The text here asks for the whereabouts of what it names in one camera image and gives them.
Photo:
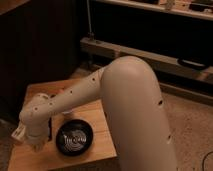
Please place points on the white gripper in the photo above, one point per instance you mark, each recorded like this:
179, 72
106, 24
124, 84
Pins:
37, 139

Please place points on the black ceramic bowl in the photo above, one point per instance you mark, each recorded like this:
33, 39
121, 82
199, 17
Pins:
74, 137

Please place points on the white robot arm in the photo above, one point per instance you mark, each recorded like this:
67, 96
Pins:
132, 102

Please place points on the wooden table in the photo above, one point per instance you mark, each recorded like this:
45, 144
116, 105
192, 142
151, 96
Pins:
23, 158

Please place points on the white bottle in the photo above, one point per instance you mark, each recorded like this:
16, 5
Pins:
19, 133

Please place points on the metal pole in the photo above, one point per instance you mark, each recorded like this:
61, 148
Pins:
91, 34

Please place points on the long grey case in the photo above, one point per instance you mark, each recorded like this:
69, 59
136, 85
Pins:
158, 62

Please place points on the wooden shelf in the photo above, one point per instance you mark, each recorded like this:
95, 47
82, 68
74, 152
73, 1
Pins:
176, 7

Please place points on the black handle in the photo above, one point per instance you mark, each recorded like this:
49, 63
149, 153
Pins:
192, 65

